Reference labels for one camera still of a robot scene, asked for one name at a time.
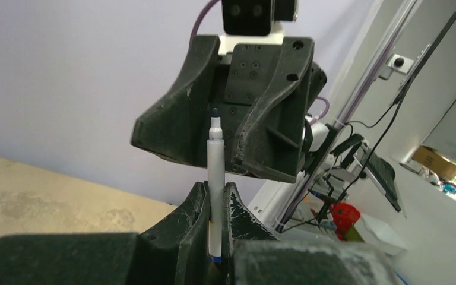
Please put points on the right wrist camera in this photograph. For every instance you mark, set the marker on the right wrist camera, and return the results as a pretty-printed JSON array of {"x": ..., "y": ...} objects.
[{"x": 256, "y": 22}]

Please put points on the white webcam on frame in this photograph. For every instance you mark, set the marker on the white webcam on frame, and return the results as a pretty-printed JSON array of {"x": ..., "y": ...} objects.
[{"x": 396, "y": 63}]

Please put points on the red object on desk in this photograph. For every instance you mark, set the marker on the red object on desk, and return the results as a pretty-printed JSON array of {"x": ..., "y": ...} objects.
[{"x": 344, "y": 217}]

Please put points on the black monitor on desk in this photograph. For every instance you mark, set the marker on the black monitor on desk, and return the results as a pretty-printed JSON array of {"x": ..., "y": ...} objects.
[{"x": 382, "y": 174}]

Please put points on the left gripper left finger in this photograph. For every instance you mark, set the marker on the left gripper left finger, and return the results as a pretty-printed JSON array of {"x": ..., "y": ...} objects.
[{"x": 173, "y": 251}]

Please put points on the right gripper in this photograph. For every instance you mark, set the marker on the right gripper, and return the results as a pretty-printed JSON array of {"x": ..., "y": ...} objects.
[{"x": 265, "y": 85}]

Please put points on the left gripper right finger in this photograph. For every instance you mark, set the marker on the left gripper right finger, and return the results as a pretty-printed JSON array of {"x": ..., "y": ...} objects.
[{"x": 253, "y": 254}]

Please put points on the white pen black end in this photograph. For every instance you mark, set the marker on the white pen black end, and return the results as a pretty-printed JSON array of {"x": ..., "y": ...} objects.
[{"x": 216, "y": 184}]

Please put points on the cardboard box in background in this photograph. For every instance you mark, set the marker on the cardboard box in background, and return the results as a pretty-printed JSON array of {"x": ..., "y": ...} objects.
[{"x": 429, "y": 158}]

